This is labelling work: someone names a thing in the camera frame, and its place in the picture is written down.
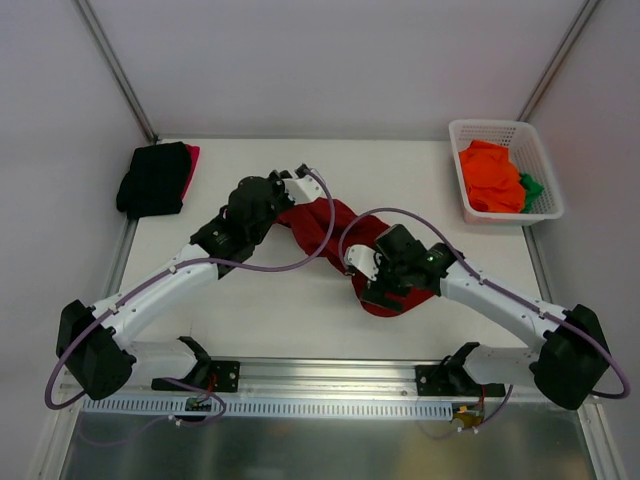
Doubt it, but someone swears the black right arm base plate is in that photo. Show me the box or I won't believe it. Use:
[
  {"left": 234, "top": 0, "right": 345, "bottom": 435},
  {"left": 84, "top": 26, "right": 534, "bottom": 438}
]
[{"left": 414, "top": 364, "right": 506, "bottom": 398}]

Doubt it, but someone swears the orange t shirt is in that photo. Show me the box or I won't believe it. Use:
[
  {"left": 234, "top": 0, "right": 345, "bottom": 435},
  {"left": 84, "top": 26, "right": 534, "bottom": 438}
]
[{"left": 459, "top": 140, "right": 525, "bottom": 214}]

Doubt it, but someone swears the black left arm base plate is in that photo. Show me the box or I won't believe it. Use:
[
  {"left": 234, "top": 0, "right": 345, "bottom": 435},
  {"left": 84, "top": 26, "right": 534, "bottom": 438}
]
[{"left": 151, "top": 358, "right": 241, "bottom": 393}]

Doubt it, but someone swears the folded pink t shirt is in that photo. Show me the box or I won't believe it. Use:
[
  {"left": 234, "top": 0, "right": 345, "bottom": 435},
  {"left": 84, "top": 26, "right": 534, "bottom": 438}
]
[{"left": 181, "top": 144, "right": 201, "bottom": 201}]

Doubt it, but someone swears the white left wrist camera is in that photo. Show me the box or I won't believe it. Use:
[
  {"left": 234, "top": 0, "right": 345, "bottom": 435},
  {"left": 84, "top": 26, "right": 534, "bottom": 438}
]
[{"left": 283, "top": 164, "right": 326, "bottom": 205}]

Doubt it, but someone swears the aluminium left corner post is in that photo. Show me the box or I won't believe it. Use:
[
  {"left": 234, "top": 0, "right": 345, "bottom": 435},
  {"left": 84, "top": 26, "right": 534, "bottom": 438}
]
[{"left": 71, "top": 0, "right": 158, "bottom": 144}]

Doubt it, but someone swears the aluminium right corner post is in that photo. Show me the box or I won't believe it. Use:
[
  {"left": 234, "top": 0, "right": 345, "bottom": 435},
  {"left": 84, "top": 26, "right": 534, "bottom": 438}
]
[{"left": 516, "top": 0, "right": 603, "bottom": 122}]

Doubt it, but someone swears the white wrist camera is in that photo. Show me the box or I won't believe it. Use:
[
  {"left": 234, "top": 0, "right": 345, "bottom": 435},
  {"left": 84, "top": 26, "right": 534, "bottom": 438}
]
[
  {"left": 343, "top": 245, "right": 381, "bottom": 281},
  {"left": 283, "top": 164, "right": 326, "bottom": 205}
]

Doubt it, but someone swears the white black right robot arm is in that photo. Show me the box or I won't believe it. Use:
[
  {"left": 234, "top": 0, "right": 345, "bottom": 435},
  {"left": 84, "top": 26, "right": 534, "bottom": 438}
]
[{"left": 344, "top": 224, "right": 609, "bottom": 410}]

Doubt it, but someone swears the dark red t shirt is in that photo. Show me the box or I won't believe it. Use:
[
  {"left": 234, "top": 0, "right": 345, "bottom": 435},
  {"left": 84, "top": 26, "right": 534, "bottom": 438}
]
[{"left": 273, "top": 197, "right": 434, "bottom": 320}]

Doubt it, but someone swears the aluminium right table rail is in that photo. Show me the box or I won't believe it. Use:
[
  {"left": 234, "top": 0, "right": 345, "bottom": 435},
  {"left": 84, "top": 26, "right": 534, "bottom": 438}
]
[{"left": 522, "top": 226, "right": 554, "bottom": 303}]

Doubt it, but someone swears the white plastic basket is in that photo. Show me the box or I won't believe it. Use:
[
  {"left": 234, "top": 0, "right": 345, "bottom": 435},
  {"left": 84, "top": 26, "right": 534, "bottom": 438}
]
[{"left": 449, "top": 119, "right": 564, "bottom": 226}]

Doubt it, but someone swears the aluminium left table rail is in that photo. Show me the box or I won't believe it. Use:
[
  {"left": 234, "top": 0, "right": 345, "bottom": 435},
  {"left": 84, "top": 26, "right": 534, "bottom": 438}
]
[{"left": 101, "top": 219, "right": 138, "bottom": 300}]

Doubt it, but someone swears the folded black t shirt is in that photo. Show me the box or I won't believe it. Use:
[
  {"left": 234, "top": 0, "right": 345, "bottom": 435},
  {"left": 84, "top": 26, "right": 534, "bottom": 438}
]
[{"left": 115, "top": 142, "right": 190, "bottom": 219}]

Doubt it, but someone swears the aluminium corner post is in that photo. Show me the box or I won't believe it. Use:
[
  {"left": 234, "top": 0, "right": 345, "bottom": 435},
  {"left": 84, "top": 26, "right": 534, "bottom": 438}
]
[
  {"left": 516, "top": 0, "right": 603, "bottom": 122},
  {"left": 71, "top": 0, "right": 158, "bottom": 144}
]

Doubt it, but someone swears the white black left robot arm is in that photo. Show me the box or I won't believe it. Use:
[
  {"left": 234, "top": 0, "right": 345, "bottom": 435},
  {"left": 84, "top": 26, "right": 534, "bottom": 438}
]
[{"left": 45, "top": 167, "right": 325, "bottom": 409}]

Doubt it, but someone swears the white slotted cable duct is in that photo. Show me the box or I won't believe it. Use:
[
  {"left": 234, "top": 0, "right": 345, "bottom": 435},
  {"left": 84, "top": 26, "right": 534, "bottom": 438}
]
[{"left": 81, "top": 394, "right": 454, "bottom": 421}]

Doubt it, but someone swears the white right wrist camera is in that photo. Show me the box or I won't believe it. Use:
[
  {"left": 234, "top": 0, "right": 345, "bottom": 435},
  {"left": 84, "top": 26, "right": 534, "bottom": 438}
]
[{"left": 343, "top": 245, "right": 381, "bottom": 281}]

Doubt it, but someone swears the aluminium front mounting rail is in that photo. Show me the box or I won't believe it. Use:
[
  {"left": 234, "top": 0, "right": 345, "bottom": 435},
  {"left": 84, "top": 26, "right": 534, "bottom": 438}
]
[{"left": 59, "top": 355, "right": 601, "bottom": 401}]

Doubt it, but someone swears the aluminium table rail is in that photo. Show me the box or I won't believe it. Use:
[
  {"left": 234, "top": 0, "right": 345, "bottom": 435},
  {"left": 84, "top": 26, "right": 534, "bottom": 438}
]
[
  {"left": 101, "top": 219, "right": 138, "bottom": 300},
  {"left": 522, "top": 226, "right": 554, "bottom": 303}
]

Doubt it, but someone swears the green t shirt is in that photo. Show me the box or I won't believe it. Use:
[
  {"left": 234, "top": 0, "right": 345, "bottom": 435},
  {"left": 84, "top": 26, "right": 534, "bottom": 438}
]
[{"left": 520, "top": 173, "right": 545, "bottom": 214}]

